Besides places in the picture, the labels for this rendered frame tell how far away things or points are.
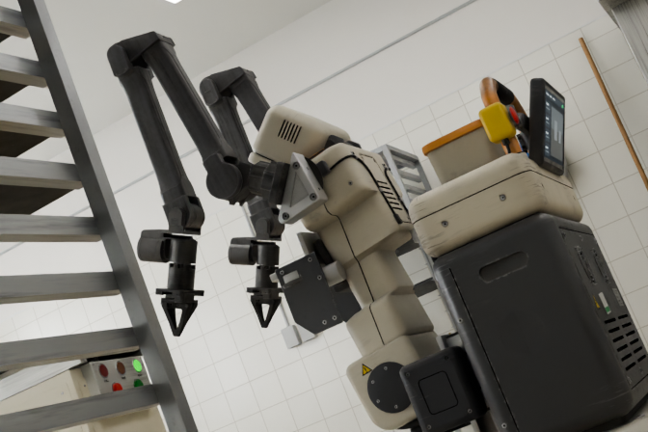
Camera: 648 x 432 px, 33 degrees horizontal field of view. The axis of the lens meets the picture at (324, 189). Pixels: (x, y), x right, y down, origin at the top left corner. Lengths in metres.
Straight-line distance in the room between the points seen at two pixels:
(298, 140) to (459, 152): 0.36
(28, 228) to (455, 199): 0.85
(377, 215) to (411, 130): 4.45
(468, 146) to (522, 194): 0.24
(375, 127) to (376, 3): 0.78
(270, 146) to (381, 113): 4.46
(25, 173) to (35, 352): 0.28
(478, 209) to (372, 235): 0.34
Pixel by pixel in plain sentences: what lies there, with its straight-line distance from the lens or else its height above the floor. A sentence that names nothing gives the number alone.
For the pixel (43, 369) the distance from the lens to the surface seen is 2.83.
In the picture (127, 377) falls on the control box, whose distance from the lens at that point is 2.91.
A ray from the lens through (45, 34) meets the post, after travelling 1.81.
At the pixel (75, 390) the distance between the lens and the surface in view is 2.77.
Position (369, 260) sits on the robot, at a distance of 2.34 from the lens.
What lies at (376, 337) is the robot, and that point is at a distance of 2.30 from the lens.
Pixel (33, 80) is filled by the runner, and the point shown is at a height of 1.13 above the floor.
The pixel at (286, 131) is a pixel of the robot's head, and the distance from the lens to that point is 2.39.
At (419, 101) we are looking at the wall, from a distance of 6.77.
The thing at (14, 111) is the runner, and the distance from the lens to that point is 1.69.
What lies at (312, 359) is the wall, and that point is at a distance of 6.99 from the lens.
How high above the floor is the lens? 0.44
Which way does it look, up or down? 12 degrees up
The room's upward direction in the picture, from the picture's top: 22 degrees counter-clockwise
